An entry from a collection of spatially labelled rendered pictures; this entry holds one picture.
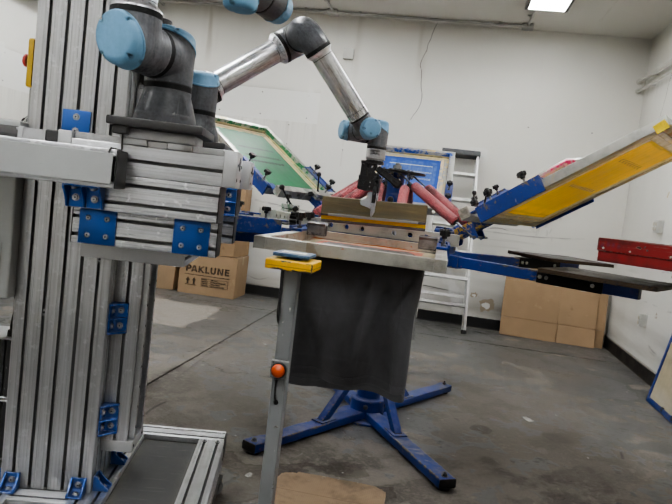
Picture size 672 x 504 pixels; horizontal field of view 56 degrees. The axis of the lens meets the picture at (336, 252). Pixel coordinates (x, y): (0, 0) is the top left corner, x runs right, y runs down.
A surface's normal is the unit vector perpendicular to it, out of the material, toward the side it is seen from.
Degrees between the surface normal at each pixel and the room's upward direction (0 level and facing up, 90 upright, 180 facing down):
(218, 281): 90
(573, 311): 78
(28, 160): 90
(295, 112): 90
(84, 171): 90
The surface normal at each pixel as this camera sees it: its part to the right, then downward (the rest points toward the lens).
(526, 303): -0.14, -0.15
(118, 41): -0.38, 0.16
